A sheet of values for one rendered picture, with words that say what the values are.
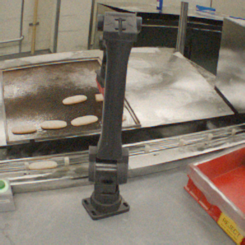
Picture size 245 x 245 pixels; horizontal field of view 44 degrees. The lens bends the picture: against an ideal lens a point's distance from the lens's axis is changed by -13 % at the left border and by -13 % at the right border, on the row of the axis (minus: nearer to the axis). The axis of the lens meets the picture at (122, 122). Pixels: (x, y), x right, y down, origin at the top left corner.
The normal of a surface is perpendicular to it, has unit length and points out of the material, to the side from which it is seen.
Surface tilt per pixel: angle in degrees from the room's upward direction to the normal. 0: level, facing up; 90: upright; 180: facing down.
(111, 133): 87
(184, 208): 0
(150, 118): 10
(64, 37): 90
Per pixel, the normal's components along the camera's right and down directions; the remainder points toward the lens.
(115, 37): 0.04, 0.45
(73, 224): 0.09, -0.86
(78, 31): 0.37, 0.49
